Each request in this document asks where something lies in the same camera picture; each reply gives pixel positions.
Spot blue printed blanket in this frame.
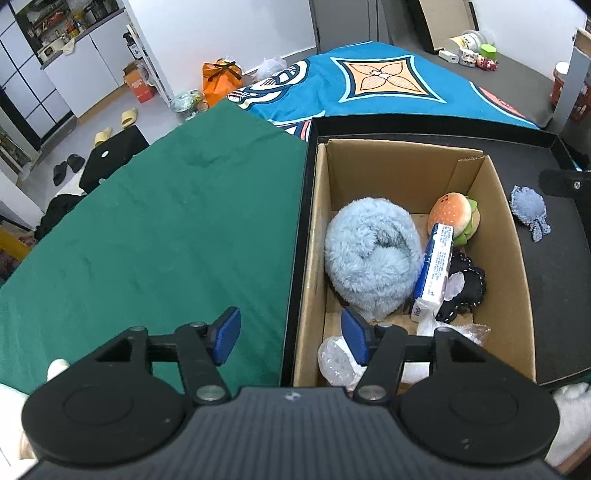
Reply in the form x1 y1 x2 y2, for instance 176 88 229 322
226 40 591 172

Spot black clothing pile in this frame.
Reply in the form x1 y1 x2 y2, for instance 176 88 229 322
34 193 85 241

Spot brown cardboard box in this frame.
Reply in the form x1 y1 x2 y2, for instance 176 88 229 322
292 137 539 389

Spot grey door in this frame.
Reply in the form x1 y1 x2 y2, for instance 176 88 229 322
309 0 389 57

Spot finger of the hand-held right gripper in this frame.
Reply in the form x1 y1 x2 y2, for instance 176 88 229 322
539 168 591 198

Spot green cloth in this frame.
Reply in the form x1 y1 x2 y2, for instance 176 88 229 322
0 99 308 389

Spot green tinted plastic bag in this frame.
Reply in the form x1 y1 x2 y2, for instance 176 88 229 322
169 88 204 114

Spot black shallow tray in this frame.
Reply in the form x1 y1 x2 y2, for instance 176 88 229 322
279 115 591 398

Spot yellow bar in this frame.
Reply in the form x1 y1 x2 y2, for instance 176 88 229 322
0 225 34 262

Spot orange cardboard box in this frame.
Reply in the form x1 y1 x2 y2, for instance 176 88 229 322
122 62 157 103

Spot white kitchen cabinet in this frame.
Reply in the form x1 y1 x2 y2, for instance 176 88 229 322
39 6 154 121

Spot cardboard sheet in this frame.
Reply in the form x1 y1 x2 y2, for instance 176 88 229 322
417 0 476 54

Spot orange gift bag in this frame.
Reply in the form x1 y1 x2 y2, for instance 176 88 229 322
202 57 243 108

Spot small blue plush toy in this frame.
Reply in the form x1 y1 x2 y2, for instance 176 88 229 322
509 185 552 243

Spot grey shelf post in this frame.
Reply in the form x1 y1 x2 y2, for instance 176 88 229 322
551 27 591 136

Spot burger plush toy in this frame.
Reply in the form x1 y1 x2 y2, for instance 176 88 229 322
427 191 481 247

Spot black stitched pouch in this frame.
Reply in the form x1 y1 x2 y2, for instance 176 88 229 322
436 251 488 324

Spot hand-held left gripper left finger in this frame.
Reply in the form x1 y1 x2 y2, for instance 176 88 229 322
94 305 243 406

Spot light blue fluffy towel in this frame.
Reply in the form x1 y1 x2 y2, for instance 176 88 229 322
324 196 424 322

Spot black bag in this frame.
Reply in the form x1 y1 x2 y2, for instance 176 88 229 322
78 125 150 193

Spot white fluffy robe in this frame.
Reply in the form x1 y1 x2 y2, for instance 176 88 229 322
0 357 591 468

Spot red cup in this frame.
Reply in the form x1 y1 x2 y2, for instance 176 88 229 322
549 61 571 110

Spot white shopping bag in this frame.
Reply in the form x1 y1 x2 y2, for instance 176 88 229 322
255 56 287 82

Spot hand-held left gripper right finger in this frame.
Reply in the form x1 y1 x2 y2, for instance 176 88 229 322
340 306 491 406

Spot small figurine toys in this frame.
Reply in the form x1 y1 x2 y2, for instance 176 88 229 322
459 50 500 71

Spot white rack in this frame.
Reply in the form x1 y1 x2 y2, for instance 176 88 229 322
122 22 170 105

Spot blue white tissue pack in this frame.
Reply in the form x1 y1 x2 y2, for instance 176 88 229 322
410 222 456 325

